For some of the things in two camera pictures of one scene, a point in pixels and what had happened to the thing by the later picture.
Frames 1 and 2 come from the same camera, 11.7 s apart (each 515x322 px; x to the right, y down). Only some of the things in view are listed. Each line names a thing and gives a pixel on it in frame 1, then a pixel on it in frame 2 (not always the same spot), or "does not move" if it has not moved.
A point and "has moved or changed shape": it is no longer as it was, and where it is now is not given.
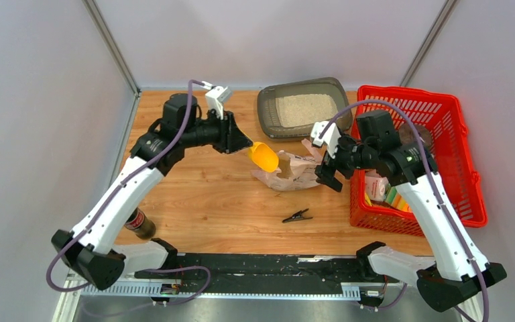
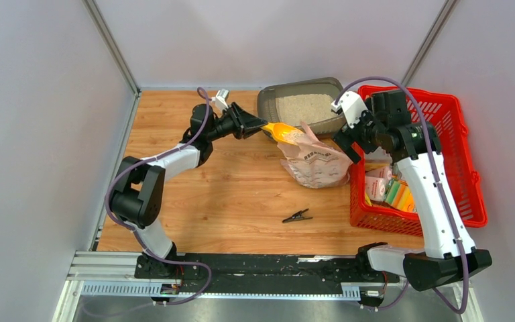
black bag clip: x=298 y=216 does not move
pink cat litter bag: x=294 y=172 has moved or changed shape
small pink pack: x=375 y=185 does not move
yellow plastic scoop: x=263 y=156 → x=284 y=133
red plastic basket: x=442 y=113 does not move
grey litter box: x=289 y=111 does not move
